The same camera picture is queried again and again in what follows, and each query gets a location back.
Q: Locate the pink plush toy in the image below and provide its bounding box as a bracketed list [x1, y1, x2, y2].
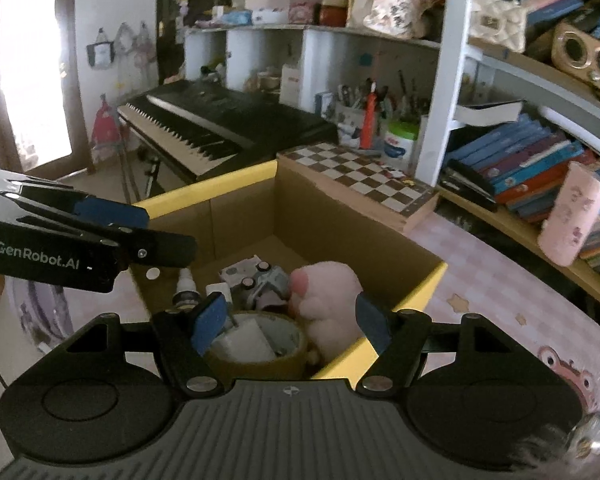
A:
[286, 260, 366, 356]

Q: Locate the brown framed glass door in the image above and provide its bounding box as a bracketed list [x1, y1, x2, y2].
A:
[0, 0, 90, 182]

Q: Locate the desktop with pink checked tablecloth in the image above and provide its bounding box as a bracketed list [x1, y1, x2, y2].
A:
[5, 205, 600, 416]

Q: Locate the pen holder with pens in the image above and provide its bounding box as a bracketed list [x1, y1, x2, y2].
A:
[334, 77, 431, 142]

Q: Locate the white bookshelf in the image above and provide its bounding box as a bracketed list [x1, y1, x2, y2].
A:
[415, 0, 600, 320]

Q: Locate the white tissue box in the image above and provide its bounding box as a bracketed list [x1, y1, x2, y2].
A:
[252, 7, 292, 25]

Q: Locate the blue tissue pack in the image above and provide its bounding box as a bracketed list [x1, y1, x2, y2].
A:
[212, 6, 254, 26]

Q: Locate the black electric piano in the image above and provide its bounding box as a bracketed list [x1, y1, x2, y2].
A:
[116, 80, 340, 184]

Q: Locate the pink printed tumbler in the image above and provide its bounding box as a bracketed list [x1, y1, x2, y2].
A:
[537, 161, 600, 267]

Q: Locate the wooden chessboard box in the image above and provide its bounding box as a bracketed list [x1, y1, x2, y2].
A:
[277, 142, 441, 234]

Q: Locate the grey toy car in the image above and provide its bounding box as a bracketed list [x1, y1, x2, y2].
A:
[240, 262, 293, 311]

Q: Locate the white curved side shelf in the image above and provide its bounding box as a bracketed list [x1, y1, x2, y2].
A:
[184, 22, 443, 128]

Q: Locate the rose gold retro speaker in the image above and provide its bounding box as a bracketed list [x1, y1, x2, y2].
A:
[550, 20, 600, 97]

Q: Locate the yellow tape roll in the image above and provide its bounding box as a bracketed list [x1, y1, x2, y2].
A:
[200, 310, 312, 380]

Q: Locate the small white bottle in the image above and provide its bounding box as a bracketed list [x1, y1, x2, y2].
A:
[172, 267, 201, 314]

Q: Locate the row of leaning books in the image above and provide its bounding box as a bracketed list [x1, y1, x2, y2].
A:
[439, 114, 600, 302]

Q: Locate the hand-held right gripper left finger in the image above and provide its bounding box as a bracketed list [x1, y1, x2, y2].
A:
[60, 291, 227, 395]

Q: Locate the small white box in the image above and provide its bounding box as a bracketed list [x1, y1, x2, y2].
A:
[214, 317, 277, 362]

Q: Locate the red round figurine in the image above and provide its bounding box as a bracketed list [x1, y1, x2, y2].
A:
[319, 0, 349, 29]

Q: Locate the white box with orange label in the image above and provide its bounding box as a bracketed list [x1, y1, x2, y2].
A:
[280, 64, 302, 109]

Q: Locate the red tube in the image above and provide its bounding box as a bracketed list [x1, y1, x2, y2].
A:
[360, 91, 381, 151]

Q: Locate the white quilted pearl handbag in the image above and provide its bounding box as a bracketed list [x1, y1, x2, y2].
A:
[469, 0, 529, 54]

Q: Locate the white jar with green lid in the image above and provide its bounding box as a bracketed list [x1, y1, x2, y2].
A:
[384, 119, 421, 174]

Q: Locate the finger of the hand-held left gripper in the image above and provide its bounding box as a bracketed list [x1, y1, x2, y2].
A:
[0, 190, 199, 269]
[0, 167, 150, 233]

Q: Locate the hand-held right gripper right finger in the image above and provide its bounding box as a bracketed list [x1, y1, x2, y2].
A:
[355, 292, 536, 394]

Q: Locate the small white eraser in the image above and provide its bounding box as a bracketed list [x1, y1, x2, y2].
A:
[205, 282, 234, 307]

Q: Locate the black piano stand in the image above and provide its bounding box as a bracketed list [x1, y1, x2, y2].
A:
[121, 149, 167, 207]

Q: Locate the yellow cardboard box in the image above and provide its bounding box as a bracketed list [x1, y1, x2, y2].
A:
[130, 157, 449, 381]

